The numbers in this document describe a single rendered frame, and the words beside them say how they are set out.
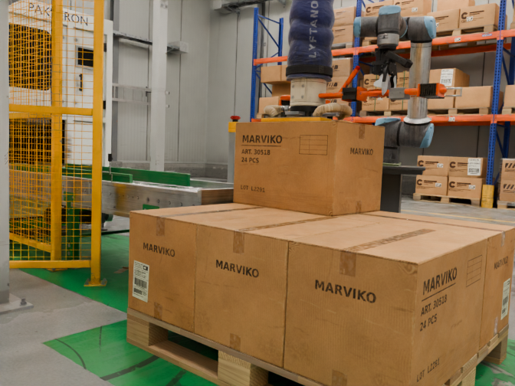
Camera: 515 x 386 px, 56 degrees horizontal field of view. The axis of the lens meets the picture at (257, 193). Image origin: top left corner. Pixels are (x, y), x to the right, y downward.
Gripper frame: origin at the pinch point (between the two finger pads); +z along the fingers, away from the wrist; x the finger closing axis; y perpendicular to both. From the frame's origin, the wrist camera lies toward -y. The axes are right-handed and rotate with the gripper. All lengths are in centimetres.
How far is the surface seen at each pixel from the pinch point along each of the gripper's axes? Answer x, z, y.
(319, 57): 6.9, -17.6, 32.4
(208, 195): 33, 49, 76
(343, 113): -7.0, 7.2, 26.4
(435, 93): 3.6, 1.4, -21.5
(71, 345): 101, 107, 80
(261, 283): 81, 68, -1
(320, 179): 21.9, 37.5, 18.3
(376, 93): 3.6, -0.2, 4.1
